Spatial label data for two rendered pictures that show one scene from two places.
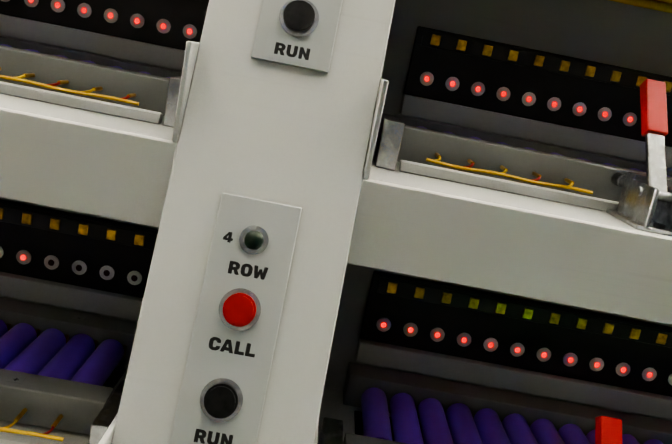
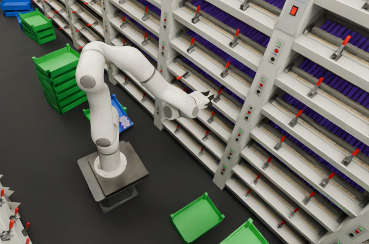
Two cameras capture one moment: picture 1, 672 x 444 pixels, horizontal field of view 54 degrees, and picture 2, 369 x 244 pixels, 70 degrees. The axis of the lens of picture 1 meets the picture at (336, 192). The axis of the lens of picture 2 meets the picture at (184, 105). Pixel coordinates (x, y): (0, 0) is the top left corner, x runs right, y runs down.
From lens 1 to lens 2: 1.20 m
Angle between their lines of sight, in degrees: 64
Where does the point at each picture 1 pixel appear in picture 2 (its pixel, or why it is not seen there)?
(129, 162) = (242, 95)
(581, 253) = (280, 123)
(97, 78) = (245, 78)
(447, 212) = (268, 114)
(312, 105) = (258, 99)
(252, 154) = (252, 100)
